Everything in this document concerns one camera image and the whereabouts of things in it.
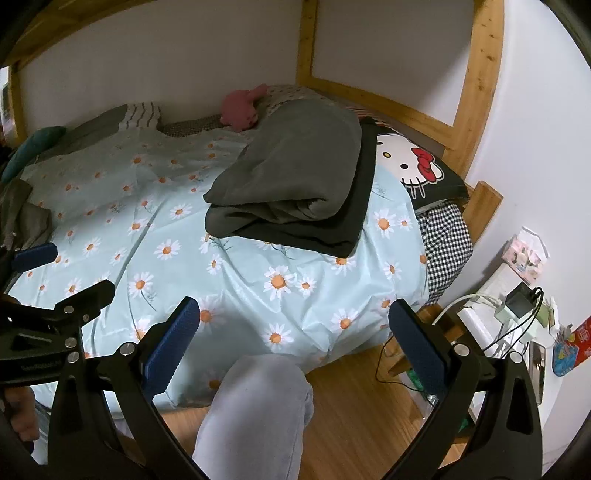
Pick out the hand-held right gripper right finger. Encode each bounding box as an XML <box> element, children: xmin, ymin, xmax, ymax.
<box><xmin>383</xmin><ymin>298</ymin><xmax>543</xmax><ymax>480</ymax></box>

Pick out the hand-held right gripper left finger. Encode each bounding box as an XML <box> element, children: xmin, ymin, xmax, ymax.
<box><xmin>46</xmin><ymin>296</ymin><xmax>208</xmax><ymax>480</ymax></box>

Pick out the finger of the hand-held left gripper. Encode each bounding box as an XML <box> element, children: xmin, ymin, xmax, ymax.
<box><xmin>44</xmin><ymin>279</ymin><xmax>116</xmax><ymax>345</ymax></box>
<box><xmin>0</xmin><ymin>243</ymin><xmax>58</xmax><ymax>278</ymax></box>

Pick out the grey garment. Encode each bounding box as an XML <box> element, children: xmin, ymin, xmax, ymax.
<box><xmin>0</xmin><ymin>178</ymin><xmax>54</xmax><ymax>252</ymax></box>

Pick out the grey lettered zip hoodie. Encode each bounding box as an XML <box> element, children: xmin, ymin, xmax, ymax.
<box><xmin>203</xmin><ymin>98</ymin><xmax>363</xmax><ymax>223</ymax></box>

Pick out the person's left hand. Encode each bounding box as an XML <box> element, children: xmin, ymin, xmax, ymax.
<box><xmin>4</xmin><ymin>386</ymin><xmax>42</xmax><ymax>445</ymax></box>

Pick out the white power strip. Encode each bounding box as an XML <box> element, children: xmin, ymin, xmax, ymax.
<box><xmin>480</xmin><ymin>300</ymin><xmax>557</xmax><ymax>358</ymax></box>

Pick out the black white checkered sheet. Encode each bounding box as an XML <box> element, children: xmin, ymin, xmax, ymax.
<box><xmin>416</xmin><ymin>200</ymin><xmax>475</xmax><ymax>308</ymax></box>

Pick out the white side cabinet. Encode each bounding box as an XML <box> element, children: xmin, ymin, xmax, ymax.
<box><xmin>457</xmin><ymin>265</ymin><xmax>561</xmax><ymax>416</ymax></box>

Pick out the grey trouser knee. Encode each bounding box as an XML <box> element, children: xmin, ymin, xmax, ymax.
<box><xmin>191</xmin><ymin>353</ymin><xmax>315</xmax><ymax>480</ymax></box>

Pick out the teal pillow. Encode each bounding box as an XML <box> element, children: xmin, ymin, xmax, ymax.
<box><xmin>0</xmin><ymin>126</ymin><xmax>68</xmax><ymax>183</ymax></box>

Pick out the black charger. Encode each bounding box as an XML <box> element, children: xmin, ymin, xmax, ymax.
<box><xmin>505</xmin><ymin>282</ymin><xmax>543</xmax><ymax>319</ymax></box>

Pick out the daisy print duvet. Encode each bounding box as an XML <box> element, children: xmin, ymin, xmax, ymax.
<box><xmin>7</xmin><ymin>124</ymin><xmax>430</xmax><ymax>409</ymax></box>

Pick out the pink tissue box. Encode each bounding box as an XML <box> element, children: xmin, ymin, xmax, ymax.
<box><xmin>501</xmin><ymin>226</ymin><xmax>550</xmax><ymax>284</ymax></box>

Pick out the colourful blue packet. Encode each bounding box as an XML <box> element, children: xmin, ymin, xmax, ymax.
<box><xmin>551</xmin><ymin>332</ymin><xmax>578</xmax><ymax>377</ymax></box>

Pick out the grey striped pillow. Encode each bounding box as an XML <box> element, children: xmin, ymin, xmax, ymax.
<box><xmin>34</xmin><ymin>102</ymin><xmax>163</xmax><ymax>160</ymax></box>

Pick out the dark folded garment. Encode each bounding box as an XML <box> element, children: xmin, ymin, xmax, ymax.
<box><xmin>204</xmin><ymin>117</ymin><xmax>377</xmax><ymax>258</ymax></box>

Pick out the red packet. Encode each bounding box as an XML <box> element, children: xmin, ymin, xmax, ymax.
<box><xmin>570</xmin><ymin>316</ymin><xmax>591</xmax><ymax>370</ymax></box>

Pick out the cartoon cat pillow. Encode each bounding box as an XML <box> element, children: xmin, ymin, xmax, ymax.
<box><xmin>358</xmin><ymin>117</ymin><xmax>471</xmax><ymax>215</ymax></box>

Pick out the pink plush toy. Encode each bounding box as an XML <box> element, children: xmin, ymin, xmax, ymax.
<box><xmin>219</xmin><ymin>84</ymin><xmax>269</xmax><ymax>131</ymax></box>

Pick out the white dotted pillow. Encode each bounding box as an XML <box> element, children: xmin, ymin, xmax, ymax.
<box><xmin>259</xmin><ymin>84</ymin><xmax>333</xmax><ymax>115</ymax></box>

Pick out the white cable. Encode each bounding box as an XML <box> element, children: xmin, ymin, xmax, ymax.
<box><xmin>431</xmin><ymin>293</ymin><xmax>499</xmax><ymax>333</ymax></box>

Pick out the wooden bed frame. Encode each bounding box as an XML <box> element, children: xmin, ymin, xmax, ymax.
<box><xmin>0</xmin><ymin>0</ymin><xmax>506</xmax><ymax>377</ymax></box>

